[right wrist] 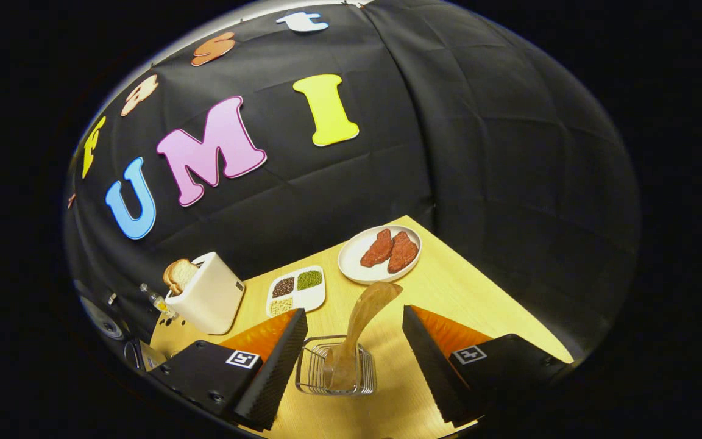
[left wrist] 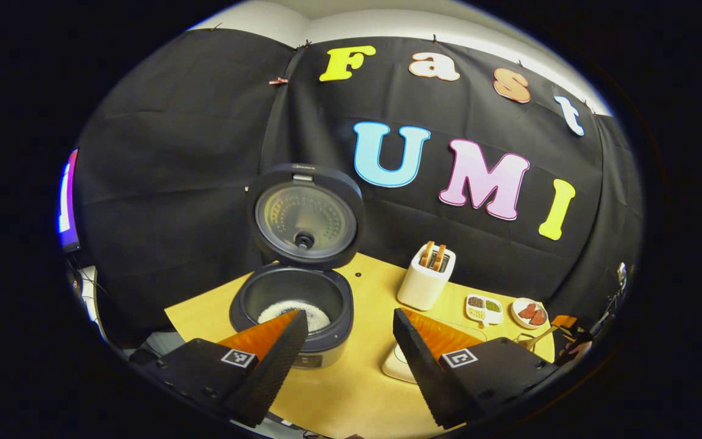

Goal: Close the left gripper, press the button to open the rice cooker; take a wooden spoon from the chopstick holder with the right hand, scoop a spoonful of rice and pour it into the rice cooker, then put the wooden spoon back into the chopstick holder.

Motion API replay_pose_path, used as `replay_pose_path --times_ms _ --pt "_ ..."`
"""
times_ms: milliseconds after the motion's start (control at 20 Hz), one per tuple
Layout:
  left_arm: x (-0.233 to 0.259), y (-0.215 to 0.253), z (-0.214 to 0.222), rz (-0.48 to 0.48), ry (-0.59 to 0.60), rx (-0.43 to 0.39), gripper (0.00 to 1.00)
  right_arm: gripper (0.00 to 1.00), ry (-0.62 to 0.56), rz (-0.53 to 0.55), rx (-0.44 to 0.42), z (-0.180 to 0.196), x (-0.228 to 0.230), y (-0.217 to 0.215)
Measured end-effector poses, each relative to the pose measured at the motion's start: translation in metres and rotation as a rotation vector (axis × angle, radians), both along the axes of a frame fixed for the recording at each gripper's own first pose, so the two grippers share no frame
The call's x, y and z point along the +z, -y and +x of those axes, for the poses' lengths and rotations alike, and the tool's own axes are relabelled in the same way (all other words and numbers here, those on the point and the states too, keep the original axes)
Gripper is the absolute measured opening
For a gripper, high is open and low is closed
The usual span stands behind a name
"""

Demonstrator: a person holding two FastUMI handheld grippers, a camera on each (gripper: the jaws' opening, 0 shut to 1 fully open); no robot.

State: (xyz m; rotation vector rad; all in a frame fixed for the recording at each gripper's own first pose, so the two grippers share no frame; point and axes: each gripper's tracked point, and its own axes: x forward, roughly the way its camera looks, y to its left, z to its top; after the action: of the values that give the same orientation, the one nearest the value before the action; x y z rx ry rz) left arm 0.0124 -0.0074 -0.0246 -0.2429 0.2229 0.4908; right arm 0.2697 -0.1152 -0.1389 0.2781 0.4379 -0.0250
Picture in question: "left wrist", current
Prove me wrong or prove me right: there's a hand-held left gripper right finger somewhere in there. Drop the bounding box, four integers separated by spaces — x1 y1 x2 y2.
392 308 562 429

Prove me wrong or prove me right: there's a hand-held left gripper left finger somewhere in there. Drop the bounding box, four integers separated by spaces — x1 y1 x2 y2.
138 309 309 427

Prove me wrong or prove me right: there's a wooden spoon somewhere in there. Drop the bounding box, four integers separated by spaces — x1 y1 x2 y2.
525 325 562 350

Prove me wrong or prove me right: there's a clear tray of white rice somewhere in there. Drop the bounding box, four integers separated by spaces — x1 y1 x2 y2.
381 316 489 385

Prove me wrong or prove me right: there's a white rice heap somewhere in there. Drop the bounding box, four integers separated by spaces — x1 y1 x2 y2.
258 299 332 333

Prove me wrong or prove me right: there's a black rice cooker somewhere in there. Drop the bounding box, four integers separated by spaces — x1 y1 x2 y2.
229 163 365 369

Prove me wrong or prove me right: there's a white round plate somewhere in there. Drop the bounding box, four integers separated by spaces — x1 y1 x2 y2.
511 298 549 330

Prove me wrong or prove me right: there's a white divided dish of beans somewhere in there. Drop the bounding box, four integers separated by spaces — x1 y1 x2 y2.
466 294 504 326

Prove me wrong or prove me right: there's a white toaster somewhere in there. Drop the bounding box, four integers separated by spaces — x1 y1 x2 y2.
397 243 456 312

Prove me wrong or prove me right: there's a black backdrop cloth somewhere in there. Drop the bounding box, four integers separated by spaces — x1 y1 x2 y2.
74 27 644 342

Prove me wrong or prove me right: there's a glowing monitor screen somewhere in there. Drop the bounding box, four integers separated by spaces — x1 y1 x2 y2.
58 148 82 254

